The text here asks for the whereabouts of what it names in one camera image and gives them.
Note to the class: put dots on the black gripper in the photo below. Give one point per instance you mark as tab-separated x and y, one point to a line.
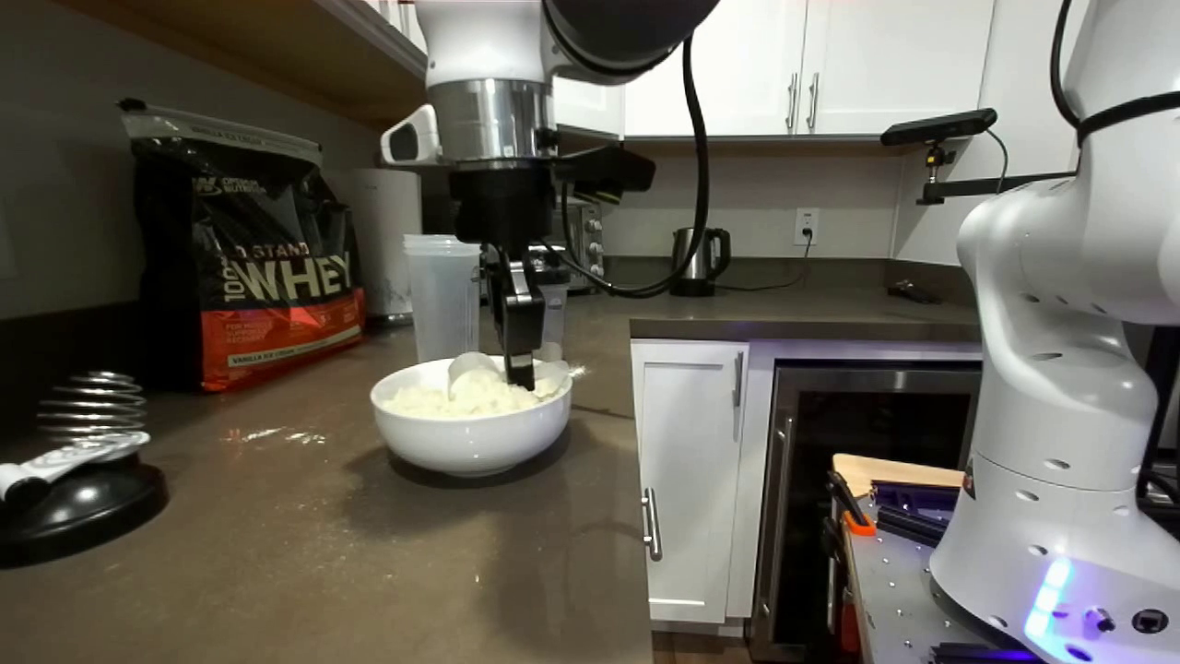
508	207

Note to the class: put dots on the white protein powder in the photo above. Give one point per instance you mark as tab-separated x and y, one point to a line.
434	403

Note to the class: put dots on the white upper cabinets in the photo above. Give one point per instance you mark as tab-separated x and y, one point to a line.
842	68

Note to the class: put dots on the white lower cabinet door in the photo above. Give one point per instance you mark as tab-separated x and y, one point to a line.
688	421

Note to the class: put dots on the white paper towel roll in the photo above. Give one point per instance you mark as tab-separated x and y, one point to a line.
385	211

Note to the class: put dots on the black lid with foil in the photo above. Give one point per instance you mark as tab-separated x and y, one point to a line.
87	486

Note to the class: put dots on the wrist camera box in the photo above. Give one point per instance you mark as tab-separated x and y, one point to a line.
410	141

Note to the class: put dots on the black whey protein bag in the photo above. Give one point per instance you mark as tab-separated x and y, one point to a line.
249	257

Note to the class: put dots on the white ceramic bowl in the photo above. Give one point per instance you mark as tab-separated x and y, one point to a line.
476	446

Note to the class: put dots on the silver toaster oven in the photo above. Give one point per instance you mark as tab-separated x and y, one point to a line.
579	238

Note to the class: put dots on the black camera on stand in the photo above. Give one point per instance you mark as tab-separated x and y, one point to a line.
940	141

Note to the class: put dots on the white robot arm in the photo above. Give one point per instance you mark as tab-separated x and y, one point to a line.
1048	544

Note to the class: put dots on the stainless electric kettle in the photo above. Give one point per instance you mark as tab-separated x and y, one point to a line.
702	259

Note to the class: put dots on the open clear plastic cup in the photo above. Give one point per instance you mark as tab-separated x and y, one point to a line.
445	289

